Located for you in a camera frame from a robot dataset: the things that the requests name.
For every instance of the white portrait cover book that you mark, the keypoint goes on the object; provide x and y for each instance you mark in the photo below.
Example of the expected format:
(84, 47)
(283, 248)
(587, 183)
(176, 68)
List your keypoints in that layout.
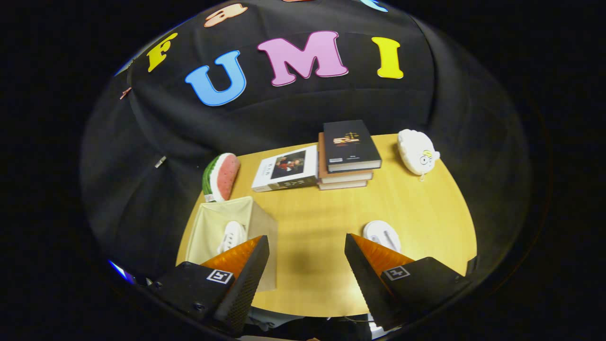
(284, 166)

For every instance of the thin brown edged book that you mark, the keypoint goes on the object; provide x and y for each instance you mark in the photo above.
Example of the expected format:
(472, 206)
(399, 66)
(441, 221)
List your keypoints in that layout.
(343, 185)

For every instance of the white canvas shoe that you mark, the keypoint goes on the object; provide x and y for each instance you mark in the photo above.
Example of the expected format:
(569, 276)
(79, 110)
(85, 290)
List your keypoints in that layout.
(233, 234)
(378, 232)

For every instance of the beige fabric storage box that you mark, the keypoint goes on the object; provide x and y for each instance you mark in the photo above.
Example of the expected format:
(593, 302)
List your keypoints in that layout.
(213, 222)

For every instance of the watermelon slice plush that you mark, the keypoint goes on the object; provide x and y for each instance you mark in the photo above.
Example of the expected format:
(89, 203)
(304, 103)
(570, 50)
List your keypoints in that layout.
(225, 175)

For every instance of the black cover book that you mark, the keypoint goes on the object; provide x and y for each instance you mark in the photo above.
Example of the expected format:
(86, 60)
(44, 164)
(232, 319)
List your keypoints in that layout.
(348, 142)

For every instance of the white plush toy with eyes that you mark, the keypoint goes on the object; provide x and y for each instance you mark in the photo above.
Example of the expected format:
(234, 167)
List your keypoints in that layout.
(414, 149)

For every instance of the silver cloth clip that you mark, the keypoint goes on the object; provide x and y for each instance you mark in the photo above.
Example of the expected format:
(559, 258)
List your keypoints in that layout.
(160, 162)

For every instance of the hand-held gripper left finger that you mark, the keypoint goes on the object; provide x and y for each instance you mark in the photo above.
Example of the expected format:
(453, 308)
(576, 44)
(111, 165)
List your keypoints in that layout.
(244, 284)

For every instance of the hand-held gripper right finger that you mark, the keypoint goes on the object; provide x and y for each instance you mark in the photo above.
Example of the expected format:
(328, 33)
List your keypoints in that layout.
(367, 279)

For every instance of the pink cloth clip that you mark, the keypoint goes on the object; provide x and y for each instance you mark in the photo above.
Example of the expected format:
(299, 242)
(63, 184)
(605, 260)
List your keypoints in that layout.
(125, 93)

